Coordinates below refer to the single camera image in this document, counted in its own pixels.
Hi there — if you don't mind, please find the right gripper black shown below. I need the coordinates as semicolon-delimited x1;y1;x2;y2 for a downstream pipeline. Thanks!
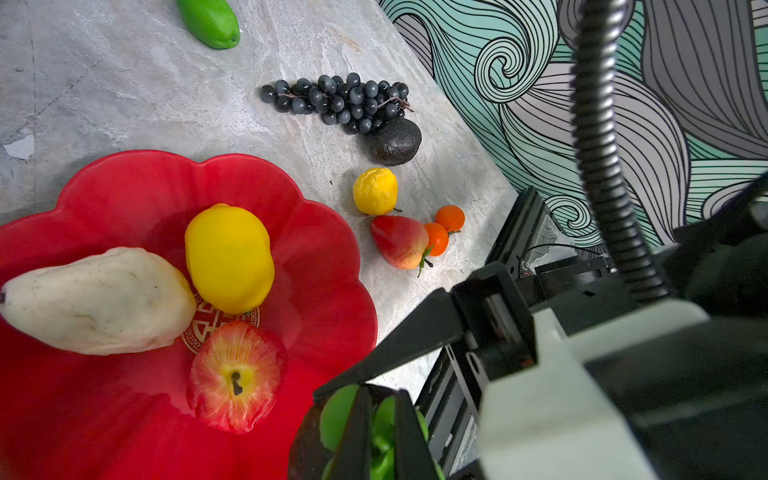
313;262;537;401

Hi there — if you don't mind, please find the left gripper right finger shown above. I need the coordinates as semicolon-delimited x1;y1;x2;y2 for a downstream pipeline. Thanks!
394;390;440;480

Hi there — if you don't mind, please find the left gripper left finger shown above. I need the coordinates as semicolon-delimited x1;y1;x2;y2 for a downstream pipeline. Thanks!
328;386;373;480

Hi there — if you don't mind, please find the dark purple mangosteen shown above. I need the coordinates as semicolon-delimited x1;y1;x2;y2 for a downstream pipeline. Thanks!
287;383;446;480

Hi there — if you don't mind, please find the red yellow apple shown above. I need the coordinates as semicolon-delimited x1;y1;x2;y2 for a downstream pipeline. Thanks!
370;215;432;275

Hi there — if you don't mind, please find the small yellow wrinkled fruit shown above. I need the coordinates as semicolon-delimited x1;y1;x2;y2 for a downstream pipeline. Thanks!
353;168;399;216

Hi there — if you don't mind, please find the black avocado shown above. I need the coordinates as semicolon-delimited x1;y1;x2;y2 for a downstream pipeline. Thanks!
367;117;422;167

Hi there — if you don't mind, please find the yellow lemon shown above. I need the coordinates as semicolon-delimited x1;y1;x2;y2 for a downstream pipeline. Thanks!
185;203;275;315

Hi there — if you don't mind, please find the pale yellow pear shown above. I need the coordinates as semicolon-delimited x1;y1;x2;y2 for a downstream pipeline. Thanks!
1;247;196;356

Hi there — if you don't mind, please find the red flower-shaped fruit bowl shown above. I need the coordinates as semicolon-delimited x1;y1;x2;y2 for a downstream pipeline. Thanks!
1;150;378;479

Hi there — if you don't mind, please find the green lime fruit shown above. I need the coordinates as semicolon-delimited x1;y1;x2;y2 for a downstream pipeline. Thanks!
176;0;240;50

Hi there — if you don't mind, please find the orange cherry tomato left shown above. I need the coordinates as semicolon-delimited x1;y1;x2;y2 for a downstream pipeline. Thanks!
424;222;449;257

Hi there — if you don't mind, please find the orange cherry tomato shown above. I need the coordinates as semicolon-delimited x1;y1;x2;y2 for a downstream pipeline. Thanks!
424;222;449;257
435;205;466;234

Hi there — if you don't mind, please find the orange cherry tomato right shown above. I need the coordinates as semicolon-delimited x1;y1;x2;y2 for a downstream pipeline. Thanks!
435;205;466;234

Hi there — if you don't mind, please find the black grape bunch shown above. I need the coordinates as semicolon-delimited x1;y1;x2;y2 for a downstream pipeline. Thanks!
259;72;418;135

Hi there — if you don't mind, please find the black corrugated cable conduit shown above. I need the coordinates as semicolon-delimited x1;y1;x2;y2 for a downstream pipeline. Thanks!
569;0;673;304

